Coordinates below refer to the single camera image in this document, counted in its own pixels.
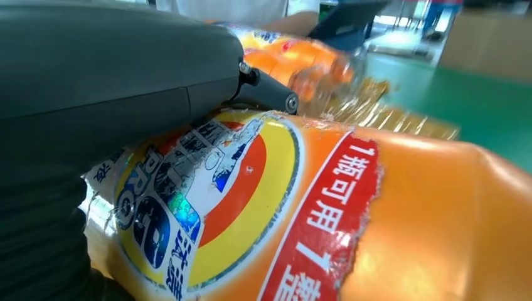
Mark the person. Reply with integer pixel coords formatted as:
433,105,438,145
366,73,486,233
156,0,321,38

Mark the brown cardboard box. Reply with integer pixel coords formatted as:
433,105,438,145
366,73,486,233
438,10,532,84

